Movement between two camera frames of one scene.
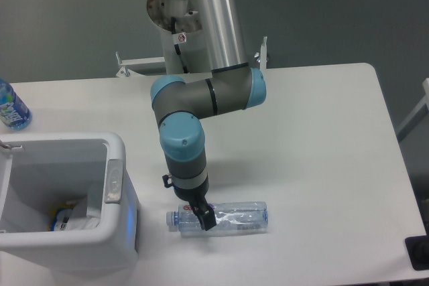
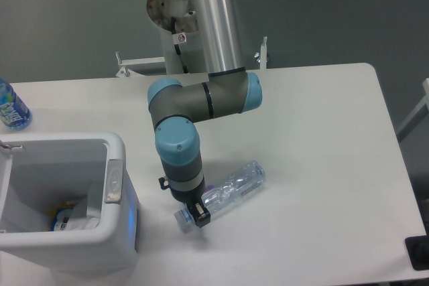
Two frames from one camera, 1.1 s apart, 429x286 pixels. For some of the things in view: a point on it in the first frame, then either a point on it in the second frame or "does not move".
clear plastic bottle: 230,218 -> 248,179
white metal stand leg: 418,114 does not move
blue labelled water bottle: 14,114 does not move
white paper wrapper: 79,219 does not move
